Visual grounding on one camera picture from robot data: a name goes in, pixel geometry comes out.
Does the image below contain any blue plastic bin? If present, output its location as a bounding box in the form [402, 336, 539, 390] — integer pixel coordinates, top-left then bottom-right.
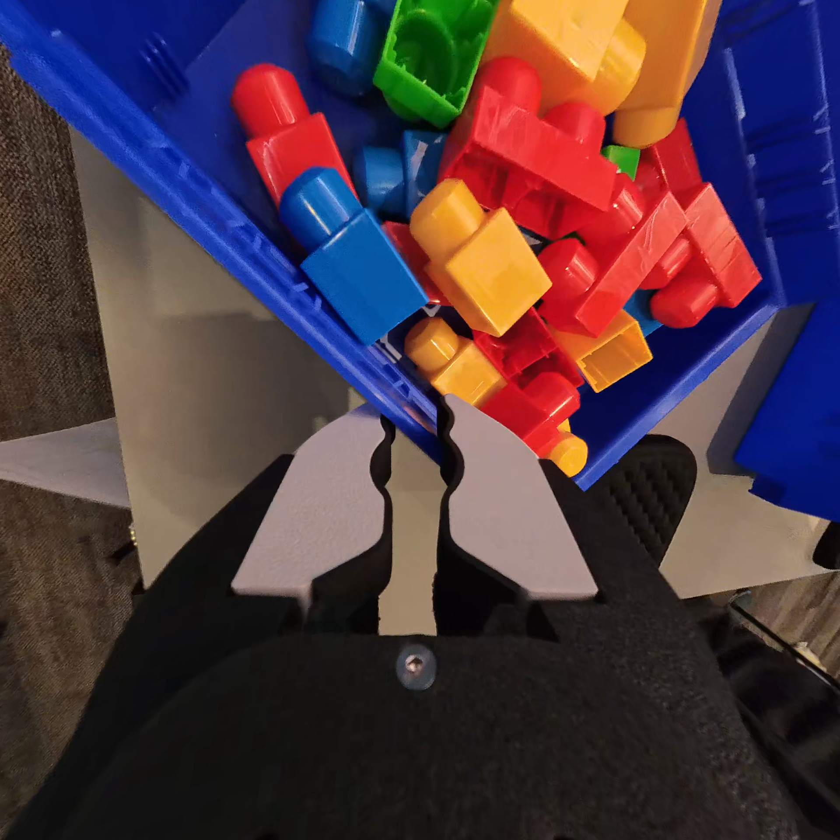
[0, 0, 828, 492]
[734, 289, 840, 521]

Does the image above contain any blue toy block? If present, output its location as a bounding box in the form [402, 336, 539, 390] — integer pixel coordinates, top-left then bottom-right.
[354, 129, 448, 222]
[307, 0, 396, 97]
[280, 166, 429, 347]
[622, 289, 665, 340]

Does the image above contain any black round mat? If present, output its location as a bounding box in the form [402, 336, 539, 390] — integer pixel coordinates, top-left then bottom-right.
[591, 433, 698, 567]

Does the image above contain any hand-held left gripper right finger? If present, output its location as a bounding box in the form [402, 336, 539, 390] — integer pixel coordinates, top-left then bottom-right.
[433, 394, 600, 601]

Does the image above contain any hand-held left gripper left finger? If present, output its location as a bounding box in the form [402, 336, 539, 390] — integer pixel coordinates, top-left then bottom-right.
[231, 410, 396, 631]

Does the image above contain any grey desk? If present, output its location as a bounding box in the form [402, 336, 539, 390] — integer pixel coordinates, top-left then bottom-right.
[69, 128, 840, 601]

